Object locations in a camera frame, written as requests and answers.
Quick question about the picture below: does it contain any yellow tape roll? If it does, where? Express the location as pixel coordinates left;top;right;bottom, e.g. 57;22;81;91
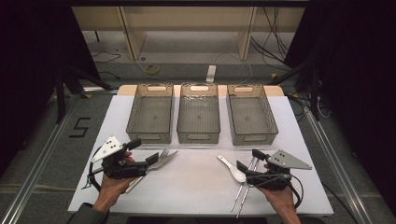
145;63;161;76

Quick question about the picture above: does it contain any light wooden desk frame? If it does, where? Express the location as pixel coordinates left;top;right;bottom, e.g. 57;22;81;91
71;6;306;61

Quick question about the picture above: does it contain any thin black floor cable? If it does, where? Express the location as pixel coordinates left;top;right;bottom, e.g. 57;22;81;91
92;50;121;80

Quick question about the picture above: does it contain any bundle of black cables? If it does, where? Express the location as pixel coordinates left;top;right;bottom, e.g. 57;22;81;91
250;7;293;71

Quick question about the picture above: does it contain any metal floor rail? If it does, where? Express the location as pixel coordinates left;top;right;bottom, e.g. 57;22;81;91
0;92;82;224
303;108;375;224

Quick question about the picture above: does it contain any white table cover sheet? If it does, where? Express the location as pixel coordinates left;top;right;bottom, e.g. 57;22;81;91
67;94;334;217

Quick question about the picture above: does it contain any metal chopstick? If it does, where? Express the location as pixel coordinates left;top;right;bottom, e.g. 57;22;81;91
231;157;257;213
236;159;260;218

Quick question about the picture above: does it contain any person's left hand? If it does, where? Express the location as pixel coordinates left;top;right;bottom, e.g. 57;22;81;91
92;151;143;213

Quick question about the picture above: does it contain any white floor cable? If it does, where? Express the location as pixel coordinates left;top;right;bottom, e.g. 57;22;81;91
214;50;254;85

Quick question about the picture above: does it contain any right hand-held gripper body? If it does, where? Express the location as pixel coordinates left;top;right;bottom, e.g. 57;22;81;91
245;149;313;191

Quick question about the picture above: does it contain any metal fork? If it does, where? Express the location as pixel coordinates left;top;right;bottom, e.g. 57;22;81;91
148;148;170;166

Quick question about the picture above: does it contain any person's right hand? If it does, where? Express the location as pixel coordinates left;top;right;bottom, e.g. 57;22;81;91
257;186;303;220

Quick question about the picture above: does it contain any black metal stand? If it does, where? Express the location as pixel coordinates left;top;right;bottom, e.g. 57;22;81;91
270;55;321;121
54;64;113;125

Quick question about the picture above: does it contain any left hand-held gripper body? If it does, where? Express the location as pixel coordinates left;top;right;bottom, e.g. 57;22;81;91
91;135;149;180

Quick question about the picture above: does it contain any clear grey plastic bin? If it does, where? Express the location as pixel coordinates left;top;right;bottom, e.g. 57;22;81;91
226;83;279;147
125;83;174;145
177;83;221;145

